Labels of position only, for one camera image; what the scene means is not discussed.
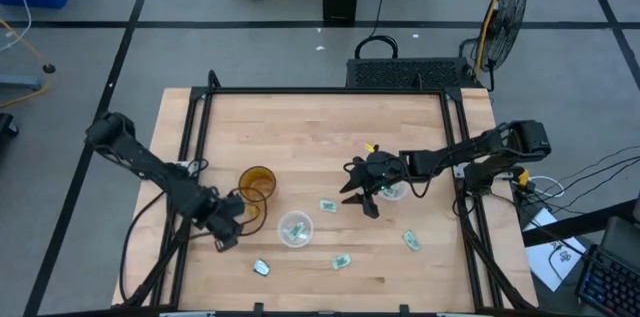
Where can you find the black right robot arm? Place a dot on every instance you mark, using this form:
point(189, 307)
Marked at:
point(475, 149)

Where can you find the clear plastic bowl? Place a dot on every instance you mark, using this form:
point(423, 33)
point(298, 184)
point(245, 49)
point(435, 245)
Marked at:
point(401, 193)
point(286, 222)

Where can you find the grey metal base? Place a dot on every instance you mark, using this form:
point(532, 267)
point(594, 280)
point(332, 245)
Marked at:
point(20, 82)

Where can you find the black aluminium table frame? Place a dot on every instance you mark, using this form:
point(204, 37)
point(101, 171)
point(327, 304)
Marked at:
point(325, 90)

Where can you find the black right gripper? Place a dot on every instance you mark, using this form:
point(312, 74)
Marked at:
point(382, 167)

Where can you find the black floor object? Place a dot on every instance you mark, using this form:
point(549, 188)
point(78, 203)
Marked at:
point(6, 127)

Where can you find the white paper sheet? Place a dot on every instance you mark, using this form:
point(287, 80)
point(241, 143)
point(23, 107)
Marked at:
point(550, 262)

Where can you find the yellow plug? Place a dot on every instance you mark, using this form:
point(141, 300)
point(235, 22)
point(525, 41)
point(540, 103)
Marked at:
point(523, 177)

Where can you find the black perforated computer case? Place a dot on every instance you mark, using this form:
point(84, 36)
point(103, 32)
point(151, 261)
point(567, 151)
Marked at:
point(407, 74)

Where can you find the black floor fan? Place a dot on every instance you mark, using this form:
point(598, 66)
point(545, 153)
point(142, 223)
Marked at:
point(502, 27)

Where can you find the yellow tag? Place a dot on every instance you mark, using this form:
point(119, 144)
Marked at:
point(370, 147)

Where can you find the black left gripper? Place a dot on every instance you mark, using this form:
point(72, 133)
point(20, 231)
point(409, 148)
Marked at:
point(226, 214)

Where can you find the amber glass mug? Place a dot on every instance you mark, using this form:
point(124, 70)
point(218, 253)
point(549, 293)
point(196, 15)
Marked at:
point(257, 182)

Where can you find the small black round puck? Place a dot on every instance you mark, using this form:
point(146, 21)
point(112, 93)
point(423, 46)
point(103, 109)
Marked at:
point(49, 68)

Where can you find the black backlit keyboard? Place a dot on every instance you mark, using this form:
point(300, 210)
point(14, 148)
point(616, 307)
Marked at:
point(610, 282)

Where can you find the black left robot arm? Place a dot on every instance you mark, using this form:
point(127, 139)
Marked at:
point(150, 164)

